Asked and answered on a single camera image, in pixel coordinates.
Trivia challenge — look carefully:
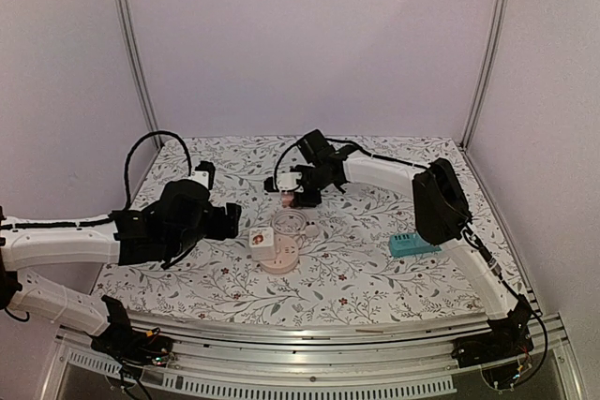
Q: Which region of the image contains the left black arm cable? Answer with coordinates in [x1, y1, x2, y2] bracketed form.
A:
[122, 130, 194, 212]

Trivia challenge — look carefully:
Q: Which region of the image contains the round pink socket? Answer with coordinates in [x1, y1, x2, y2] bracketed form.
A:
[259, 234, 300, 274]

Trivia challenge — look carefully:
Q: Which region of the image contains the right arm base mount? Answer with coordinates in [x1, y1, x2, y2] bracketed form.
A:
[451, 294, 549, 392]

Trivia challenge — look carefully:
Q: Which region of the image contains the white cube socket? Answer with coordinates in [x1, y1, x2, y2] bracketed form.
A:
[248, 227, 277, 261]

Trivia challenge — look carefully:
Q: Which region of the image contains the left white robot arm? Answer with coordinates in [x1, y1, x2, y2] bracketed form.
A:
[1, 178, 242, 357]

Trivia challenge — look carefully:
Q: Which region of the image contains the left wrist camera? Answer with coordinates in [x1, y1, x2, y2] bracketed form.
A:
[188, 160, 216, 190]

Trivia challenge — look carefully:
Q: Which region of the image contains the teal power strip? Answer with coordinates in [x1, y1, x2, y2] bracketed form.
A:
[388, 232, 441, 258]

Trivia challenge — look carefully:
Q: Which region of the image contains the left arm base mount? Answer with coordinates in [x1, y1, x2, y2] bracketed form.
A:
[91, 295, 173, 399]

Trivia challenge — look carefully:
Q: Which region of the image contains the aluminium front rail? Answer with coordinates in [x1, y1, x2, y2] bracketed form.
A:
[41, 310, 582, 400]

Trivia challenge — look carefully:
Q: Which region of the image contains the left aluminium frame post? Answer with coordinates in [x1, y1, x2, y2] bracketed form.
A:
[114, 0, 159, 131]

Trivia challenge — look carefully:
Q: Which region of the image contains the right aluminium frame post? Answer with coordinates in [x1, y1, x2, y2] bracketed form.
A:
[459, 0, 509, 153]

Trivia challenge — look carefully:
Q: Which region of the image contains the small pink plug adapter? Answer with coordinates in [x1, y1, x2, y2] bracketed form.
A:
[280, 192, 295, 208]

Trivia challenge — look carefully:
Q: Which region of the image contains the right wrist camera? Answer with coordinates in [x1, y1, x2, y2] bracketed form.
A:
[263, 171, 304, 193]

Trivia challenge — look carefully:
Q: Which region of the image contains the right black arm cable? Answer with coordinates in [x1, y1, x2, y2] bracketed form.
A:
[274, 137, 432, 185]

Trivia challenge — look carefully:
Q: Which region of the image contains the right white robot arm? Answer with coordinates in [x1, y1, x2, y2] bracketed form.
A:
[286, 129, 533, 359]

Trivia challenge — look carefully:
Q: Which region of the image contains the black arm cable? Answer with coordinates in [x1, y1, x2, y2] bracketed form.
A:
[274, 137, 432, 185]
[122, 130, 194, 212]

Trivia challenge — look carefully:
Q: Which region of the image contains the floral table mat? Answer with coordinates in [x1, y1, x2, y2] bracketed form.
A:
[91, 135, 531, 327]

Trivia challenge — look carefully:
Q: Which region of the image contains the aluminium frame post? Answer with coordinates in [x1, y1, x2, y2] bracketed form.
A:
[114, 0, 159, 131]
[459, 0, 509, 153]

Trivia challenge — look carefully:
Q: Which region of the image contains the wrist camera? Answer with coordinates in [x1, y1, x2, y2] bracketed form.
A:
[263, 171, 304, 193]
[188, 160, 216, 190]

